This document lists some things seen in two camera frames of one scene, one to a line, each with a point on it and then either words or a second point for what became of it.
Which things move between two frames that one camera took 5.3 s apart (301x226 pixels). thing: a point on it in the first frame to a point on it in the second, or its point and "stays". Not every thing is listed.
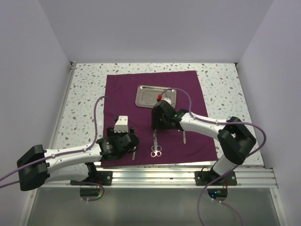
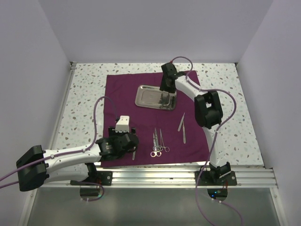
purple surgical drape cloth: (155, 146) stays
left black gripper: (111, 133) stays
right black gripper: (156, 124) to (163, 87)
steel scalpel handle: (184, 136) stays
